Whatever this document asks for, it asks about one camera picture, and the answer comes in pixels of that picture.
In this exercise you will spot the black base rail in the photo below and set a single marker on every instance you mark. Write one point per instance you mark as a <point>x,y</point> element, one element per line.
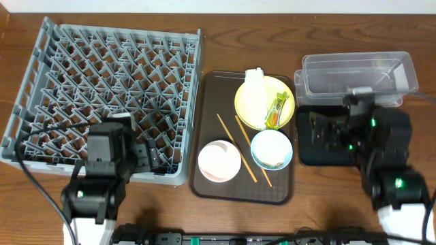
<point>238,239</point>

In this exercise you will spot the yellow plate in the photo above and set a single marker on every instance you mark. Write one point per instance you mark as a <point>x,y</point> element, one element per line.
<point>270,106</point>

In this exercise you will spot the brown plastic tray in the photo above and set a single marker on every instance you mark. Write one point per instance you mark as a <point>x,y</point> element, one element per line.
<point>215,107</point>

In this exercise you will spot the white cup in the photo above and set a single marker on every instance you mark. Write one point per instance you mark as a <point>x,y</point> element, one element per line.
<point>219,161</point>

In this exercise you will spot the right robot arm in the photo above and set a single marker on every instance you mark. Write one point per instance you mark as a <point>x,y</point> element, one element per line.
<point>375,139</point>

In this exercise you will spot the clear plastic bin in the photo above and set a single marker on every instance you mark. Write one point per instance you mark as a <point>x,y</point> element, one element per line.
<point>325,79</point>

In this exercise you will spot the light blue bowl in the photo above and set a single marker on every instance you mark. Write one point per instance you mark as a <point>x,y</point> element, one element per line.
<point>271,150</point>

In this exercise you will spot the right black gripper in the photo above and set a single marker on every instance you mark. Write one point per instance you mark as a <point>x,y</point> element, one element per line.
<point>336,126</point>

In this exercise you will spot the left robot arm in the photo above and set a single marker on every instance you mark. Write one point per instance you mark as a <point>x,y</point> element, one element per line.
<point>92,198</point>

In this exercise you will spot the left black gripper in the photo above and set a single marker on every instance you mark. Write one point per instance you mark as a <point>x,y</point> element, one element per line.
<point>146,158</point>

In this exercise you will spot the black waste bin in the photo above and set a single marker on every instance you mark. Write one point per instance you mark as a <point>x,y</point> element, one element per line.
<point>314,155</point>

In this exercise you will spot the green snack wrapper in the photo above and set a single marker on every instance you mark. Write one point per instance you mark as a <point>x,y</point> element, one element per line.
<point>274,113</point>

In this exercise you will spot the grey dishwasher rack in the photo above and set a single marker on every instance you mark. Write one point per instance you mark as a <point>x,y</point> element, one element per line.
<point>81,74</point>

